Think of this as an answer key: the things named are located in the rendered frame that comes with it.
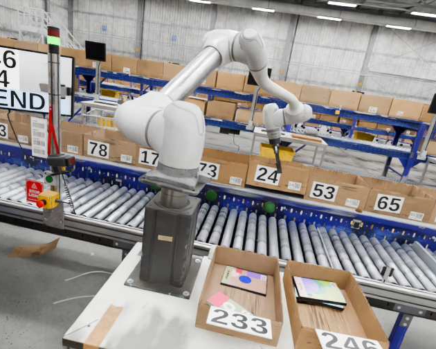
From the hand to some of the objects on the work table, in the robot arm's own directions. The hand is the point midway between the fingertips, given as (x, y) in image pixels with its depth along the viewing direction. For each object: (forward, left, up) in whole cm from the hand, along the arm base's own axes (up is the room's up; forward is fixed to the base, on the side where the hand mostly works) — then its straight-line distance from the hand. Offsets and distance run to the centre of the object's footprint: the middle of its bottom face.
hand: (279, 167), depth 194 cm
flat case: (-81, -23, -28) cm, 89 cm away
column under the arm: (-90, +39, -32) cm, 103 cm away
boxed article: (-102, +10, -30) cm, 107 cm away
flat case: (-81, -24, -26) cm, 88 cm away
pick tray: (-91, -26, -30) cm, 99 cm away
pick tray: (-94, +7, -31) cm, 99 cm away
